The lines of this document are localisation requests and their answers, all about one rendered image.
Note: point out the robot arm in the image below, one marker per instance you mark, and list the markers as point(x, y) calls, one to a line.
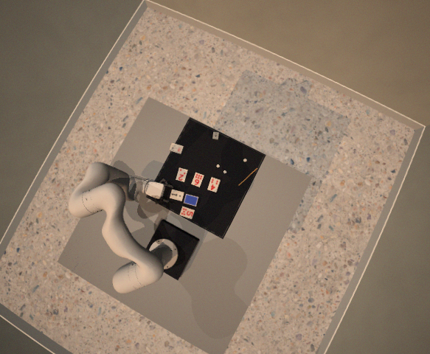
point(106, 188)

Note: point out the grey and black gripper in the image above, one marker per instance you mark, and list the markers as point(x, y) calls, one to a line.
point(156, 190)

